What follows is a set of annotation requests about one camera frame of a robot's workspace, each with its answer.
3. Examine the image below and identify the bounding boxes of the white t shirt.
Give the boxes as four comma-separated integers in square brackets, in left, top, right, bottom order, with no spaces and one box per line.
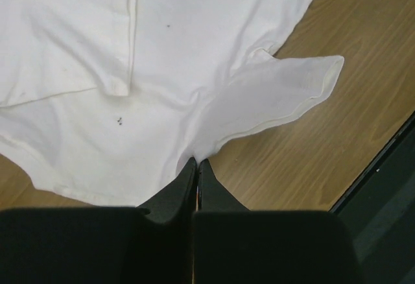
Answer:
[1,0,344,206]

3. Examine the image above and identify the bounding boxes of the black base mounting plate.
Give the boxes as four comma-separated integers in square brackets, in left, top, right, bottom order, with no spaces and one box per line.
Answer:
[330,115,414,283]

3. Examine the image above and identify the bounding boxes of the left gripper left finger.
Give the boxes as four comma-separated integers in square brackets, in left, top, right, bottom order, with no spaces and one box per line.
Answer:
[137,158,197,224]

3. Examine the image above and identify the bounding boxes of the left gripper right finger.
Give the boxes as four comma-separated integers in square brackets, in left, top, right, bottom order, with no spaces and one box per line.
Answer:
[198,159,249,211]

